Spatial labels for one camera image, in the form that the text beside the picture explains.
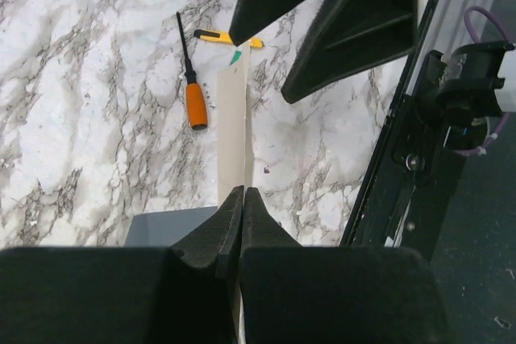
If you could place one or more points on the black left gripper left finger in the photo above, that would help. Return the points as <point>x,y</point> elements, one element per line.
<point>206,290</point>

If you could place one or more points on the orange handled screwdriver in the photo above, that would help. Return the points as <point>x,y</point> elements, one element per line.
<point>195,101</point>

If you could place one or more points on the white green glue stick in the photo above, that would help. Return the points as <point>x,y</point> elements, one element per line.
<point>235,57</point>

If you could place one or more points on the yellow utility knife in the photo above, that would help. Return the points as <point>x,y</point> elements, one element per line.
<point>222,37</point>

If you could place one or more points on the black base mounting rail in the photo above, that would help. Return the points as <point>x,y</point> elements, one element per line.
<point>411,178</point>

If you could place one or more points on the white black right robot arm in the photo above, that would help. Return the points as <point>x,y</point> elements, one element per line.
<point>463,70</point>

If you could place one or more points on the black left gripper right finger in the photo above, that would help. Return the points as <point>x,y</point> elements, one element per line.
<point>263,284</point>

